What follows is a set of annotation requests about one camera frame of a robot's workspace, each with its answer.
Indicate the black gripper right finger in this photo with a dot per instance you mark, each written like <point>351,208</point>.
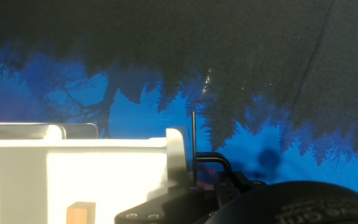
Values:
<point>227,191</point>

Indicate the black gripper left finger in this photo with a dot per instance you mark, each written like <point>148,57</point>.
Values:
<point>172,205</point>

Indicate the small wooden cube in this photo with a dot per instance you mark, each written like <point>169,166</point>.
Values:
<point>79,214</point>

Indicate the blue forest print mat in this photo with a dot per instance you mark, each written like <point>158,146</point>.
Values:
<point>259,62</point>

